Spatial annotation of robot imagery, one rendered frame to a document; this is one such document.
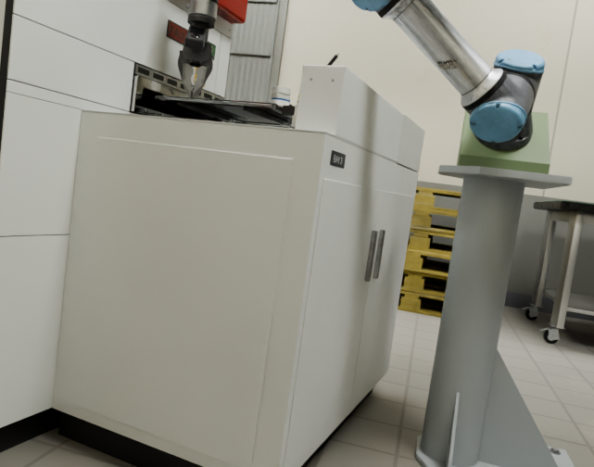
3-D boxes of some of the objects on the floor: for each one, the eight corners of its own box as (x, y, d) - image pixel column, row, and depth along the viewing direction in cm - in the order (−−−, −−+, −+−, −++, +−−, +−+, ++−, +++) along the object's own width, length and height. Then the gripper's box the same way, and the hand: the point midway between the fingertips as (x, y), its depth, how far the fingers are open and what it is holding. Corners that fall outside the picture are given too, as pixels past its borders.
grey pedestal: (564, 454, 166) (613, 192, 159) (610, 539, 123) (679, 186, 116) (399, 416, 178) (438, 170, 171) (389, 482, 136) (440, 159, 129)
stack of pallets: (321, 296, 361) (338, 176, 354) (340, 281, 437) (355, 182, 430) (500, 330, 333) (523, 199, 326) (487, 307, 410) (505, 201, 403)
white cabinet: (47, 439, 133) (81, 110, 127) (238, 352, 222) (264, 156, 215) (276, 536, 109) (333, 133, 102) (388, 394, 197) (423, 173, 190)
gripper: (219, 28, 147) (209, 105, 149) (186, 22, 146) (177, 100, 148) (218, 18, 139) (208, 101, 141) (183, 12, 138) (173, 95, 140)
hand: (192, 94), depth 141 cm, fingers closed
